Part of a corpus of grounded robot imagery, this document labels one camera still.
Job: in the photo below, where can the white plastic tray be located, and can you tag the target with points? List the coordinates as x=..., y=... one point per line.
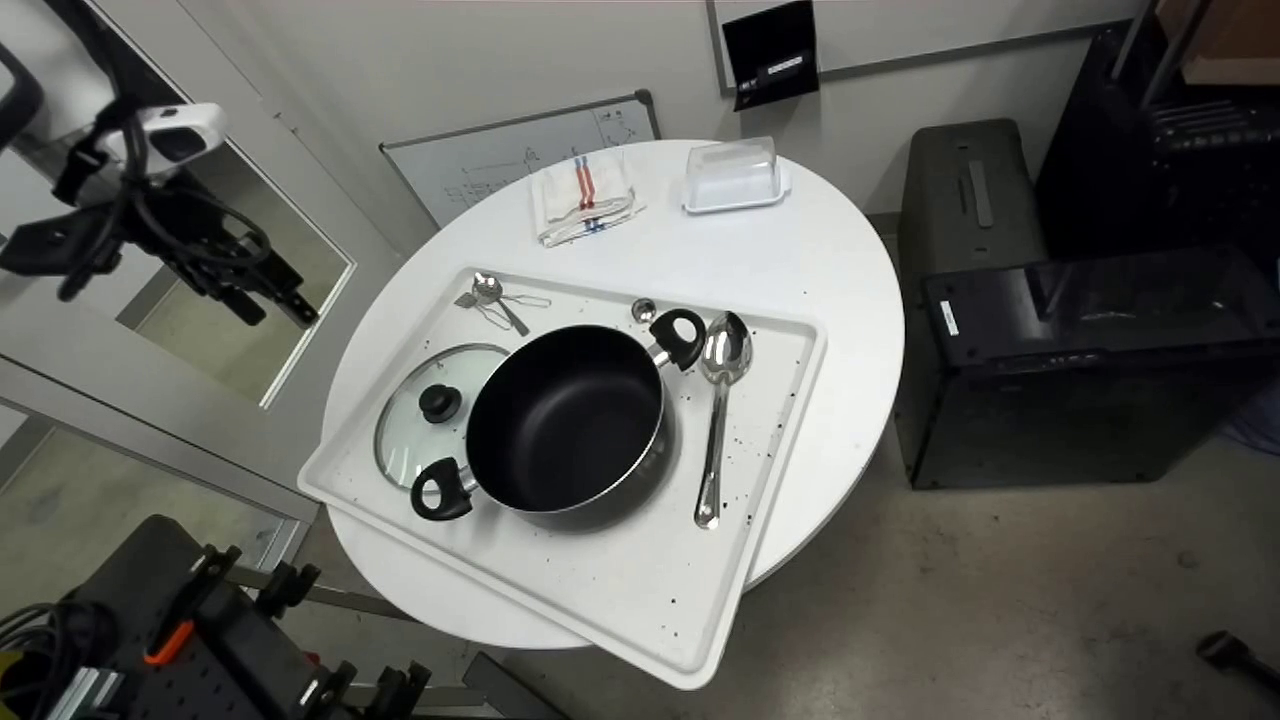
x=626, y=585

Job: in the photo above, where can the black perforated clamp mount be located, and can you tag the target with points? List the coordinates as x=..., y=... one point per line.
x=146, y=626

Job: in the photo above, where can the black box cabinet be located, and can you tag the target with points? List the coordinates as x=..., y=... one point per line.
x=1067, y=360

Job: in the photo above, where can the small whiteboard leaning on wall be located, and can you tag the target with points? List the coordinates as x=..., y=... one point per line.
x=507, y=154

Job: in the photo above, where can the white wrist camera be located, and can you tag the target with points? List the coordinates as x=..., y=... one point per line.
x=173, y=135

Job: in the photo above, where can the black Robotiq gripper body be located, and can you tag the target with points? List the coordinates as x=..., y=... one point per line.
x=195, y=242

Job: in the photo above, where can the black shelf unit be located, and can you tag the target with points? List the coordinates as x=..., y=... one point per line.
x=1172, y=145

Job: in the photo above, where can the large metal serving spoon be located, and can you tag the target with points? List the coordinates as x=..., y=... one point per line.
x=721, y=401

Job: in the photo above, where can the folded white striped cloth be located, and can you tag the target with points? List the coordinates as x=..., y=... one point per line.
x=587, y=199

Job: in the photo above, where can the clear plastic container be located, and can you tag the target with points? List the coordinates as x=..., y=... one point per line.
x=728, y=176

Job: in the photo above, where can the white black Franka robot arm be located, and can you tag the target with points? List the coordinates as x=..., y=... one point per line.
x=92, y=80

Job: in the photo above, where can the large wall whiteboard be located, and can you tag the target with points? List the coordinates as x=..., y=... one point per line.
x=960, y=24

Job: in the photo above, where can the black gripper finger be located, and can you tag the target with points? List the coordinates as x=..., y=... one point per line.
x=292, y=301
x=237, y=301

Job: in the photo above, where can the glass lid with black knob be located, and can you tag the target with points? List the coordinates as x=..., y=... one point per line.
x=406, y=426

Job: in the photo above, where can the black eraser holder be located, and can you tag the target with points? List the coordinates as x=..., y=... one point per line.
x=768, y=54

